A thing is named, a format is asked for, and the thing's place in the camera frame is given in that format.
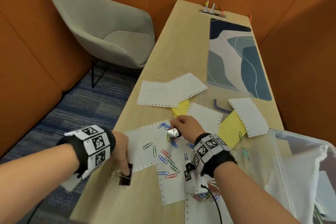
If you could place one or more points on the person's left forearm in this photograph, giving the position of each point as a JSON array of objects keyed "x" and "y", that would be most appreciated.
[{"x": 34, "y": 176}]

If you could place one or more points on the person's left hand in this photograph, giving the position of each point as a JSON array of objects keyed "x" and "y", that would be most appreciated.
[{"x": 120, "y": 147}]

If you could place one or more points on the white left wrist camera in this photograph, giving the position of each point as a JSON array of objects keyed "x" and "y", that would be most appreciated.
[{"x": 69, "y": 184}]

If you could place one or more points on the clear plastic storage bin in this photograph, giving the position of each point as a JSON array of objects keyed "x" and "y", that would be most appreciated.
[{"x": 302, "y": 153}]

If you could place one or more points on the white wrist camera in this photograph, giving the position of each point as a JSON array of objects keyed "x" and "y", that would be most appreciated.
[
  {"x": 194, "y": 179},
  {"x": 69, "y": 184}
]

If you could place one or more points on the black binder clip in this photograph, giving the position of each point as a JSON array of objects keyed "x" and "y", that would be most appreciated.
[{"x": 124, "y": 179}]

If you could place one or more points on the silver socket panel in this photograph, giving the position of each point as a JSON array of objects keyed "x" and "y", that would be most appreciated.
[{"x": 212, "y": 13}]

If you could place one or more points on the silver binder clip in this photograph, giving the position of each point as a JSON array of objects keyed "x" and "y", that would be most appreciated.
[{"x": 173, "y": 134}]

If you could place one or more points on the blue patterned desk mat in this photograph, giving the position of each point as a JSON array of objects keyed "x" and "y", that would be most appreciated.
[{"x": 236, "y": 61}]

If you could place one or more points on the person's right forearm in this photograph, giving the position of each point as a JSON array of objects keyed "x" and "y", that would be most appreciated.
[{"x": 249, "y": 197}]

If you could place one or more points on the black right wristband with markers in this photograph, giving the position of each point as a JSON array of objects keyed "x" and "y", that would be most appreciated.
[{"x": 210, "y": 147}]

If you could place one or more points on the plug with yellow tag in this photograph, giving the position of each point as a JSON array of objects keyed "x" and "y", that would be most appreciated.
[{"x": 206, "y": 7}]

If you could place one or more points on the person's right hand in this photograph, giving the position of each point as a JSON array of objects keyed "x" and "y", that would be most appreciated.
[{"x": 190, "y": 129}]

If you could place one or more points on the pile of coloured paper clips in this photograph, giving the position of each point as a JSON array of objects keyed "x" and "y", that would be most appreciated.
[{"x": 207, "y": 193}]

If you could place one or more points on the yellow sticky note pad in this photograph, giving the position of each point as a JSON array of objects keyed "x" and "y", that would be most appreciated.
[
  {"x": 231, "y": 129},
  {"x": 181, "y": 108}
]

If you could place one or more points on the black left wristband with markers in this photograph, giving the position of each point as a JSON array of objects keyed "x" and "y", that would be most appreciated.
[{"x": 97, "y": 145}]

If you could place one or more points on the light wooden table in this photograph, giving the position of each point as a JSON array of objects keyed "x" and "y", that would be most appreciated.
[{"x": 170, "y": 48}]

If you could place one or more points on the white plug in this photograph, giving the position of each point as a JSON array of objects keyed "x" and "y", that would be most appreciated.
[{"x": 213, "y": 8}]

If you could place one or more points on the grey upholstered armchair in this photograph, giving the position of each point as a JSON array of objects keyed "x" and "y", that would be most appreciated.
[{"x": 99, "y": 21}]

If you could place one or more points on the black wristband with markers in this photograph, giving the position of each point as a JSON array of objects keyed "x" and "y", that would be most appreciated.
[
  {"x": 210, "y": 147},
  {"x": 97, "y": 145}
]

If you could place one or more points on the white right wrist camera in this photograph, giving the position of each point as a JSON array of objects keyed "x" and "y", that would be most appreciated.
[{"x": 194, "y": 179}]

